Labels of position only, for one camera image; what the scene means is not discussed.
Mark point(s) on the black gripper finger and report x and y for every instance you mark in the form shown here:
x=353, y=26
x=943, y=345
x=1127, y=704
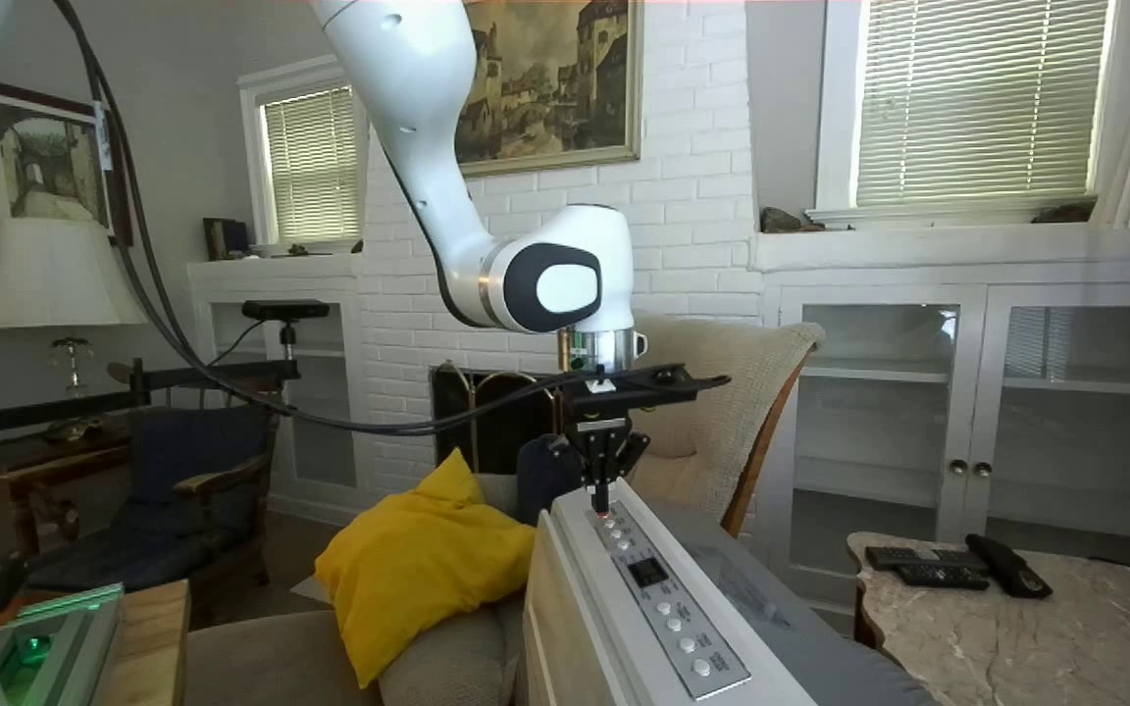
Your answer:
x=588, y=492
x=604, y=492

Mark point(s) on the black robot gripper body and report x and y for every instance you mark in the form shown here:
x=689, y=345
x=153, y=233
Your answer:
x=597, y=413

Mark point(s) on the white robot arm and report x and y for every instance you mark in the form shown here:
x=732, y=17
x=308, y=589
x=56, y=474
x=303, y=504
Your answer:
x=414, y=70

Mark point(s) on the white portable heater unit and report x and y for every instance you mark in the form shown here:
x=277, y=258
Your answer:
x=626, y=615

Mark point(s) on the beige fabric armchair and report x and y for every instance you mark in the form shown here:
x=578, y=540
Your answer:
x=711, y=451

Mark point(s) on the yellow cushion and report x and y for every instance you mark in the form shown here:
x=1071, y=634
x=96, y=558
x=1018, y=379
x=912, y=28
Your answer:
x=414, y=562

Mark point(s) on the black flat remote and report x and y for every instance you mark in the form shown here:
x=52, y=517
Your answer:
x=926, y=572

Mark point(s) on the grey-green fabric sofa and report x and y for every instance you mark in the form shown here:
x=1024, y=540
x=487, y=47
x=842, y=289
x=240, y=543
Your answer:
x=303, y=651

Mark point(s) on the framed landscape painting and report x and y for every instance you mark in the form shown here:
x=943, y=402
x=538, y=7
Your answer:
x=554, y=83

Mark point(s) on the white glass door cabinet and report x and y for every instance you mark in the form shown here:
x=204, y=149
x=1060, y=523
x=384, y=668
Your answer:
x=965, y=381

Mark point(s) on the dark blue wooden armchair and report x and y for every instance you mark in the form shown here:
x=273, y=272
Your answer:
x=194, y=504

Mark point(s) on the black remote control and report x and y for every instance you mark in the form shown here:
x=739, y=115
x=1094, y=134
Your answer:
x=1007, y=568

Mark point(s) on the window blind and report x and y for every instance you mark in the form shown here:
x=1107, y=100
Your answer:
x=977, y=100

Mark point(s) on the wooden side table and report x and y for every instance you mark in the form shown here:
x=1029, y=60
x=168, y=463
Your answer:
x=38, y=462

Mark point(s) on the beige lamp with shade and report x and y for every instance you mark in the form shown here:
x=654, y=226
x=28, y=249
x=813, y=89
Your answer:
x=64, y=276

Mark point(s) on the small framed picture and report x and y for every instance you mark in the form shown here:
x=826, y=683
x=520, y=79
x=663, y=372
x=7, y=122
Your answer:
x=52, y=157

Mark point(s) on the black camera on stand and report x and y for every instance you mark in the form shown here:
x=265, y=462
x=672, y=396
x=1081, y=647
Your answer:
x=282, y=315

